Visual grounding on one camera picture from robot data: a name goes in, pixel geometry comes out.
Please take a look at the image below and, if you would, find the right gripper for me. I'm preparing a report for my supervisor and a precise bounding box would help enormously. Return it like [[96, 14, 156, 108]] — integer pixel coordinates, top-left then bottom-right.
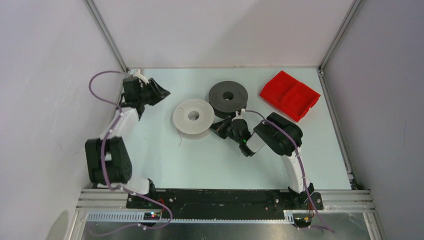
[[208, 115, 242, 144]]

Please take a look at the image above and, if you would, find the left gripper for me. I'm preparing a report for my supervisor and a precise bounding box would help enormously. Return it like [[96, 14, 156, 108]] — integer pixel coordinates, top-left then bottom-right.
[[138, 78, 171, 107]]

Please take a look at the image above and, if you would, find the dark grey spool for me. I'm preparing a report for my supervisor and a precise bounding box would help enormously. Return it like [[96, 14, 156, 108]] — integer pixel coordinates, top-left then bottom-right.
[[207, 80, 249, 119]]

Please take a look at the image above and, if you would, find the white translucent spool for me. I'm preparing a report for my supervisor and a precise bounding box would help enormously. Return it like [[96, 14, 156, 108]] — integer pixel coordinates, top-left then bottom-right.
[[172, 98, 215, 140]]

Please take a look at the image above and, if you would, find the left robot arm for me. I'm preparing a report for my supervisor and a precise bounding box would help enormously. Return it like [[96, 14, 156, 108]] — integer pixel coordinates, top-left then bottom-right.
[[84, 73, 171, 208]]

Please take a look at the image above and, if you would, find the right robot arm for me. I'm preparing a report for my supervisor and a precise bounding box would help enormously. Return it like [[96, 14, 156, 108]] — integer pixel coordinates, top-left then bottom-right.
[[209, 108, 314, 209]]

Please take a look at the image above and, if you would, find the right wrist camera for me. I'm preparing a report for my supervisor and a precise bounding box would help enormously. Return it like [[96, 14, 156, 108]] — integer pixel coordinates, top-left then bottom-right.
[[232, 108, 246, 121]]

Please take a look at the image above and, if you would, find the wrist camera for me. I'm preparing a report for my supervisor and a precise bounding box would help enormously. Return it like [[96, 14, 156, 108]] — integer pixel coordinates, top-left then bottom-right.
[[132, 68, 150, 85], [232, 108, 246, 121]]

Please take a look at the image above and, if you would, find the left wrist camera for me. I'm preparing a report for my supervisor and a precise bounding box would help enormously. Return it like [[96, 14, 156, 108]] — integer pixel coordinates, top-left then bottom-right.
[[132, 68, 150, 85]]

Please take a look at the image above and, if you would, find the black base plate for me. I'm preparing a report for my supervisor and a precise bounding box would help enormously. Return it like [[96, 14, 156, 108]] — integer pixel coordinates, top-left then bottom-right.
[[126, 188, 310, 221]]

